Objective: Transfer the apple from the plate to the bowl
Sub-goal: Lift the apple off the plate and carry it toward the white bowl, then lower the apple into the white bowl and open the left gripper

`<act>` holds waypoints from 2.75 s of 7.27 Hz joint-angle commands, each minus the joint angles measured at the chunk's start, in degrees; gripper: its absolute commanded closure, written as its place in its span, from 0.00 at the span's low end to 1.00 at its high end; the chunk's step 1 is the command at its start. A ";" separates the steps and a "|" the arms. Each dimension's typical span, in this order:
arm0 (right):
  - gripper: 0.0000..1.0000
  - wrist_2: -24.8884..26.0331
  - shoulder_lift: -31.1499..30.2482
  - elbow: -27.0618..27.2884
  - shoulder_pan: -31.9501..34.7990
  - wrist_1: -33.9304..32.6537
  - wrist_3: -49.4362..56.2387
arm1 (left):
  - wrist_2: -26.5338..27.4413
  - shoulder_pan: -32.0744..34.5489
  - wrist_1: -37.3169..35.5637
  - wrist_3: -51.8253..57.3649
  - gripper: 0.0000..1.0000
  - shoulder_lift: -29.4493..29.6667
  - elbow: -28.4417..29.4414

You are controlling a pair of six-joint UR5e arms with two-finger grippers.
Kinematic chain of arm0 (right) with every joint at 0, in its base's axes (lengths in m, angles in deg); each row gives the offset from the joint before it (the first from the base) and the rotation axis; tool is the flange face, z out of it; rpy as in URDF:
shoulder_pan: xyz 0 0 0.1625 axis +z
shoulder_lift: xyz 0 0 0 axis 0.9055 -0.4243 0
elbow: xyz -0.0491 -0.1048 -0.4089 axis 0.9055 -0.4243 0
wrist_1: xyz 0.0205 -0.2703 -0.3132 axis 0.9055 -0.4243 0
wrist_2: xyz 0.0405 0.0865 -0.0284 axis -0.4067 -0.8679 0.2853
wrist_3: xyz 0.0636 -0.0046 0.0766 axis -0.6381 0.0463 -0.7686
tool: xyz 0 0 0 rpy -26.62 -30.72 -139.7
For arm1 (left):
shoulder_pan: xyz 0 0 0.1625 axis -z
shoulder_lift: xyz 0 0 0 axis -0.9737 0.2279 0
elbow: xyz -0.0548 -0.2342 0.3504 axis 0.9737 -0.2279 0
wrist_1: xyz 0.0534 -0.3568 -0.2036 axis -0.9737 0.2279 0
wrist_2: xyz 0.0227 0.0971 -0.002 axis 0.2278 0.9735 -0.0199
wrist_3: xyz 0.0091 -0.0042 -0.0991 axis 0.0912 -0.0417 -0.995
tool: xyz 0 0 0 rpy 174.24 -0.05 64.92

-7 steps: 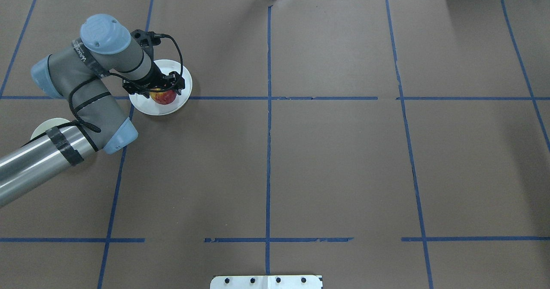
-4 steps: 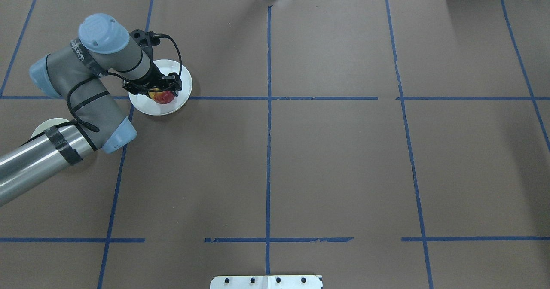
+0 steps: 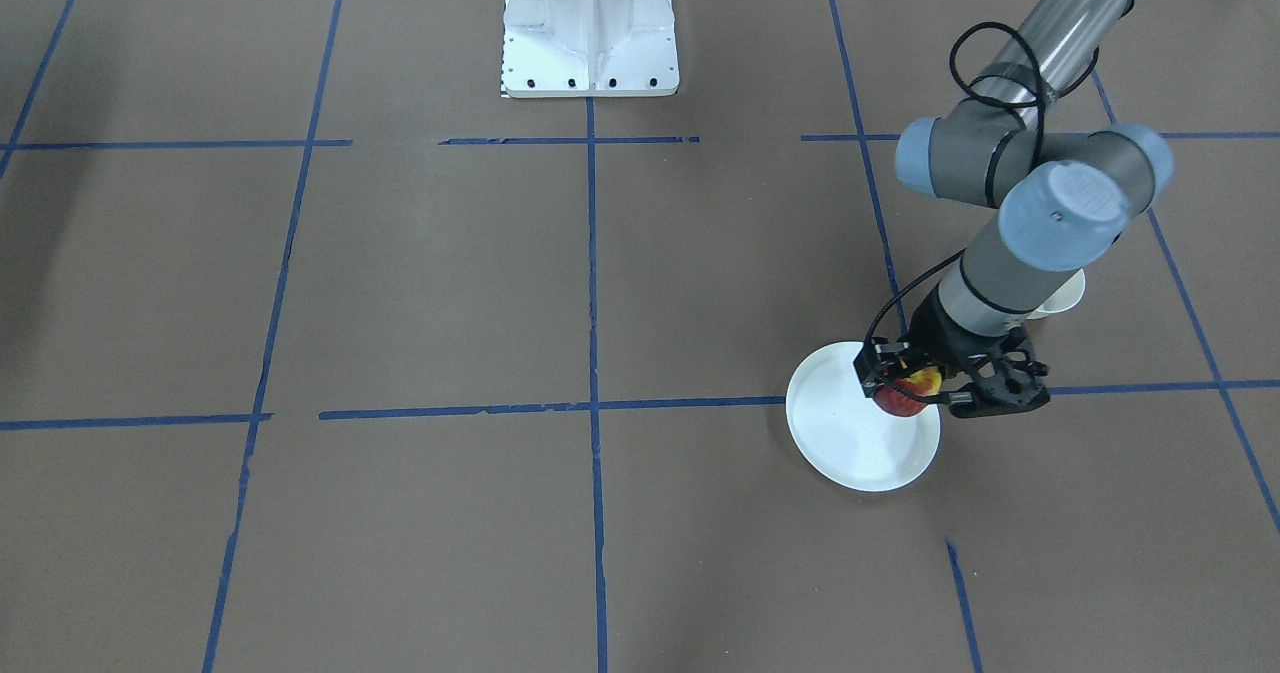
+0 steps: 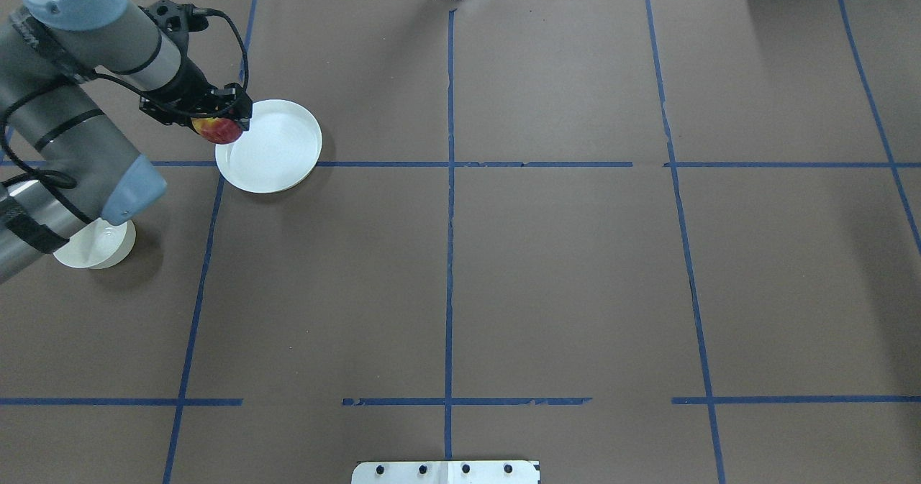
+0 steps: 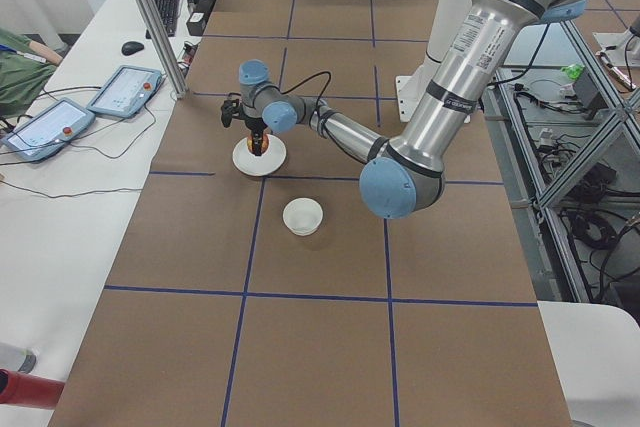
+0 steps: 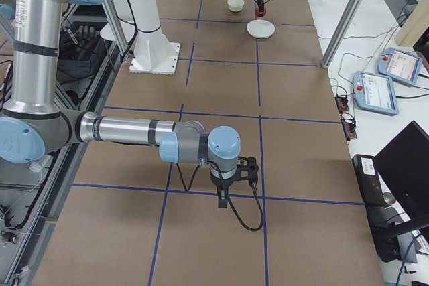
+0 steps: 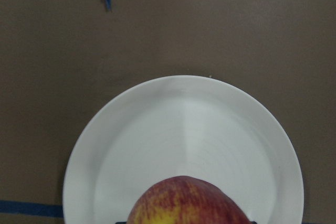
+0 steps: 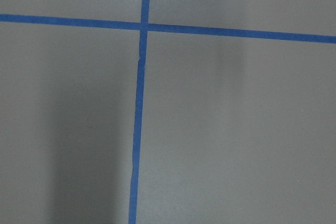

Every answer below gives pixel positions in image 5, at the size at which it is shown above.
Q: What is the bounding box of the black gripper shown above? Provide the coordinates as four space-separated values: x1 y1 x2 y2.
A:
246 117 266 156

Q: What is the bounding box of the red yellow apple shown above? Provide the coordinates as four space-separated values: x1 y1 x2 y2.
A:
247 134 269 156

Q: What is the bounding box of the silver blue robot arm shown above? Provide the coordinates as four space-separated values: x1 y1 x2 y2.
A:
222 0 587 219

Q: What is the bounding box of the white round plate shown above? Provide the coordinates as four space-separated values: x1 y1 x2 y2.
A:
232 134 287 177

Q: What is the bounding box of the white bowl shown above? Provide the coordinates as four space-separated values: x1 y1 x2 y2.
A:
282 198 323 236

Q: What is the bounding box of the black small box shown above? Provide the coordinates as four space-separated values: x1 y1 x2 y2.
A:
186 12 207 37

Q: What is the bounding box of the far blue teach pendant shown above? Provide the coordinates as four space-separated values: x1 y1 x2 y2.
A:
87 65 162 118

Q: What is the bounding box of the blue teach pendant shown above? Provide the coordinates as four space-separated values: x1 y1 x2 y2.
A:
87 65 162 118
1 98 95 162

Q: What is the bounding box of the black computer mouse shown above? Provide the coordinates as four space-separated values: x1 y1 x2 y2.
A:
121 41 145 56

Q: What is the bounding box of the black keyboard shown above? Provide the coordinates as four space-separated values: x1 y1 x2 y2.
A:
153 0 180 37

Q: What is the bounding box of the near blue teach pendant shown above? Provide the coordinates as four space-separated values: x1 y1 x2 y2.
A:
1 98 95 162

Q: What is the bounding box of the person in green shirt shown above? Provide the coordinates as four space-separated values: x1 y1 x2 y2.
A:
1 28 63 117

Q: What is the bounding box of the red cylinder object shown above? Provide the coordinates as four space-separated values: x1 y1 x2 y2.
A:
1 369 65 410

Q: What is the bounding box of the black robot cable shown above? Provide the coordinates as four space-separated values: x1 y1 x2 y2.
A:
279 71 333 111

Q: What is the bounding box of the aluminium frame post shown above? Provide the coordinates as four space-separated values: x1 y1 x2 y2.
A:
135 0 188 99

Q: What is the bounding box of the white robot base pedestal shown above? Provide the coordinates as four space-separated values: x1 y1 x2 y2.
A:
396 0 471 122

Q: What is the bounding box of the aluminium frame rack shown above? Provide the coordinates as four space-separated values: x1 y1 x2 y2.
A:
481 9 639 310

